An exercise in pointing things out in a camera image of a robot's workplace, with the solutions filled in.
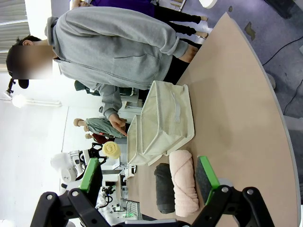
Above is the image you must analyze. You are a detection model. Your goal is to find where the mannequin in grey-green garment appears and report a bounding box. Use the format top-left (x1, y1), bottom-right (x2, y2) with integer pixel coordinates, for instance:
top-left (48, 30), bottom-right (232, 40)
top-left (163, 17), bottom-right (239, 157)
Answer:
top-left (73, 117), bottom-right (126, 139)

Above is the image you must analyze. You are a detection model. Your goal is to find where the pink towel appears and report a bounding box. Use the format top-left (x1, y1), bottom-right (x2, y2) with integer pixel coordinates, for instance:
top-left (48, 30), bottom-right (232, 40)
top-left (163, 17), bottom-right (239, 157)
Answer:
top-left (169, 149), bottom-right (200, 218)

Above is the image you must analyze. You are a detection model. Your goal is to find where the person's right forearm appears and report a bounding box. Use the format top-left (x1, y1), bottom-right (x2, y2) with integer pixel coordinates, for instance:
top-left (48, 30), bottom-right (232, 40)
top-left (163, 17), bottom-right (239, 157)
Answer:
top-left (98, 84), bottom-right (123, 119)

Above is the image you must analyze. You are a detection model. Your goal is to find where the person's left hand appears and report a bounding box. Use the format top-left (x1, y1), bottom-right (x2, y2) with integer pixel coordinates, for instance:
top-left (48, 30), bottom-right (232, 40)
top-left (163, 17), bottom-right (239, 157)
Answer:
top-left (181, 44), bottom-right (199, 63)

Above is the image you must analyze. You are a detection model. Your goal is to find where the person's right hand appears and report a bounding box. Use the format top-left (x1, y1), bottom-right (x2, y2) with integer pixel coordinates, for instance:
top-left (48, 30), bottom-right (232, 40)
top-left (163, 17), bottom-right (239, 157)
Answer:
top-left (108, 113), bottom-right (128, 137)

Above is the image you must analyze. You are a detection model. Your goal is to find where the black floor cable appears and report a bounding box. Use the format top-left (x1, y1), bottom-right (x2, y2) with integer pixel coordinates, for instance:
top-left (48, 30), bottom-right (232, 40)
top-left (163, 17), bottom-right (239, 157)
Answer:
top-left (283, 80), bottom-right (303, 114)
top-left (261, 35), bottom-right (303, 67)

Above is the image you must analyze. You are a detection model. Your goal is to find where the person in grey hoodie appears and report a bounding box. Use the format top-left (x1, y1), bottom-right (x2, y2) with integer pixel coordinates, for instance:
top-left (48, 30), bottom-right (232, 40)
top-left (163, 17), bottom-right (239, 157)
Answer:
top-left (6, 6), bottom-right (202, 120)

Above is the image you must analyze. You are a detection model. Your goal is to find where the figure in purple top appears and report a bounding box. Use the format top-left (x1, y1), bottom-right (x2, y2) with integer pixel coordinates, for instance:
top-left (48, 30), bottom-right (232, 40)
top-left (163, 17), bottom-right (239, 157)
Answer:
top-left (71, 0), bottom-right (210, 40)

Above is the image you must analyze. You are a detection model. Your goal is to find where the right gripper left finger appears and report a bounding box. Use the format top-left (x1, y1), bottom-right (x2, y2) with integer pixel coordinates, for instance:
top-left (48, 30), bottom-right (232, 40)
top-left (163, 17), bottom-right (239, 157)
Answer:
top-left (30, 157), bottom-right (114, 227)

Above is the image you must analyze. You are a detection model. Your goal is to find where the cream fabric basket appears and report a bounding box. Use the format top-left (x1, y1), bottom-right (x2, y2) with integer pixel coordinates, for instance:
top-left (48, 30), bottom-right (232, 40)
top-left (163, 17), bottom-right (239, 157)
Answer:
top-left (126, 114), bottom-right (152, 166)
top-left (140, 80), bottom-right (195, 166)

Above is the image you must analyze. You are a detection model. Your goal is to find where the white studio lamp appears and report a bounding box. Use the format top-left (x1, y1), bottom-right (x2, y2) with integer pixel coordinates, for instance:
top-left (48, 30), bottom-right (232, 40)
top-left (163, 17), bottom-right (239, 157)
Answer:
top-left (3, 79), bottom-right (27, 109)

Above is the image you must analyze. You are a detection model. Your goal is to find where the person's left forearm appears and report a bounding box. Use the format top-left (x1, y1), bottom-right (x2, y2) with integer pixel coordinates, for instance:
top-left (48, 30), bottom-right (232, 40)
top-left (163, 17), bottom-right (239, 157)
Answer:
top-left (123, 18), bottom-right (189, 56)

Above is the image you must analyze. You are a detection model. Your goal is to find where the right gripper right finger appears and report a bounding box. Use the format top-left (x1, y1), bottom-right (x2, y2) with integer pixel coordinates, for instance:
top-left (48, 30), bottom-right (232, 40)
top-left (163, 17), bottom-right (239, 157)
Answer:
top-left (191, 155), bottom-right (275, 227)

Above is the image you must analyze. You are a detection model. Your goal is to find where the yellow towel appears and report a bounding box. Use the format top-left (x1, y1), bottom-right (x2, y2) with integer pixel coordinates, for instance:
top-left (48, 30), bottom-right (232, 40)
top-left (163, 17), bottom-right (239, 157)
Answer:
top-left (102, 141), bottom-right (122, 160)

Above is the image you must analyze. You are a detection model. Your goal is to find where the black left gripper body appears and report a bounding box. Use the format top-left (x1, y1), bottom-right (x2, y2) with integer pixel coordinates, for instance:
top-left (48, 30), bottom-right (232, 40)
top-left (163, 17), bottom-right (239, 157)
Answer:
top-left (88, 142), bottom-right (107, 165)

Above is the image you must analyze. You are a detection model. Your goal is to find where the mannequin in red garment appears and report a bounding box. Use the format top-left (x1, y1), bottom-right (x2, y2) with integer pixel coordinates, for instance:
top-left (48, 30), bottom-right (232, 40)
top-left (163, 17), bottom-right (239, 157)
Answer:
top-left (84, 132), bottom-right (115, 145)

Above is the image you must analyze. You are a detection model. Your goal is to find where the dark grey towel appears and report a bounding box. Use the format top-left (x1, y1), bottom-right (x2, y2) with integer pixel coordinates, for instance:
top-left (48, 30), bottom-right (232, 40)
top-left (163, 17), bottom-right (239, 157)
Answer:
top-left (153, 162), bottom-right (176, 214)

